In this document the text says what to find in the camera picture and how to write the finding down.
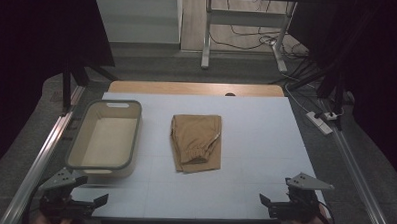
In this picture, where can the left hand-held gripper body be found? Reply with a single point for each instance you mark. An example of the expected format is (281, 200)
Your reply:
(59, 180)

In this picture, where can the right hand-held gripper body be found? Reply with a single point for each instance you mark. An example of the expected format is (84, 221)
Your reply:
(303, 204)

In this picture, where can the beige basket with grey rim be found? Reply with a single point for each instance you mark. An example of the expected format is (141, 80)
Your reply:
(108, 139)

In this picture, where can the brown pants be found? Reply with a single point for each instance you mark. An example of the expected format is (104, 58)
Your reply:
(195, 142)

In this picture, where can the person's left hand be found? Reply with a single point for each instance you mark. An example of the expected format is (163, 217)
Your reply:
(51, 223)

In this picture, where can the white table mat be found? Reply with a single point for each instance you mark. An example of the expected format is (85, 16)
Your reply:
(252, 144)

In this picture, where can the white power strip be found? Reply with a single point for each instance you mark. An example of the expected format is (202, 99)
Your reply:
(319, 123)

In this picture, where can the black metal stand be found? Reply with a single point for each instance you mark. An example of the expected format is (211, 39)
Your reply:
(66, 87)
(337, 90)

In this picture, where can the wooden table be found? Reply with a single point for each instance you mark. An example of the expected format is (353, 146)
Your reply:
(187, 88)

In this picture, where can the dark curtain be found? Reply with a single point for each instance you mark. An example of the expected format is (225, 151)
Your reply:
(39, 36)
(372, 48)

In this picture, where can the white cabinet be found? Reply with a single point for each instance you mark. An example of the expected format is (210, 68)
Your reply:
(139, 20)

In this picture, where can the white desk frame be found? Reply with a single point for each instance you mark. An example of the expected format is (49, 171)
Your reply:
(207, 32)

